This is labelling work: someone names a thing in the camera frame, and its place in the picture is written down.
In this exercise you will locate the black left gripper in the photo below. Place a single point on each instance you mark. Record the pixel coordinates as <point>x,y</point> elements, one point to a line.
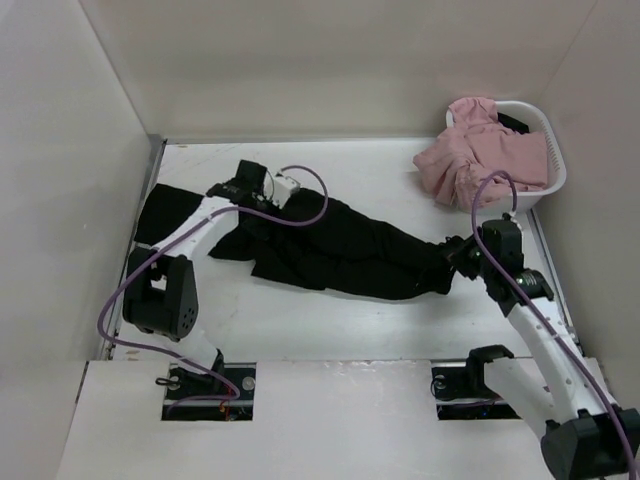
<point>263,230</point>

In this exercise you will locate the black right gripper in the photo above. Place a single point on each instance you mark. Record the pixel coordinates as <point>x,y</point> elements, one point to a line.
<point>459,250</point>

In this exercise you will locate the black trousers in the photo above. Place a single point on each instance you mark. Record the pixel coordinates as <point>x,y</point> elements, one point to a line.
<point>344,251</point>

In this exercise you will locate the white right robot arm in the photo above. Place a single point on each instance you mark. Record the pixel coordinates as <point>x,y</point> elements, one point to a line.
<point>582,430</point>

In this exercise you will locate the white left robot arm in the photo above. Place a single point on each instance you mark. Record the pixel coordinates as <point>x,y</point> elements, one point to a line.
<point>163,299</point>

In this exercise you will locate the pink trousers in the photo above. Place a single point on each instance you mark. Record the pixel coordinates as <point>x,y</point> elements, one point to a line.
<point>477,144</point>

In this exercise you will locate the white laundry basket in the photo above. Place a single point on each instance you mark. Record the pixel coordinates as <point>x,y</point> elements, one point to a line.
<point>537,121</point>

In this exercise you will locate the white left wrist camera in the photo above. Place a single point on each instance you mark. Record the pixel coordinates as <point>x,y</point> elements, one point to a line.
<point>282,189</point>

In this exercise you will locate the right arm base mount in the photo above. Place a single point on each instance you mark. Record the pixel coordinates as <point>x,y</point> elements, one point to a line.
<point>457,400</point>

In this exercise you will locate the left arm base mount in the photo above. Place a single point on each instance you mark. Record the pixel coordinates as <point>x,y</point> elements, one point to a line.
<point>192,397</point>

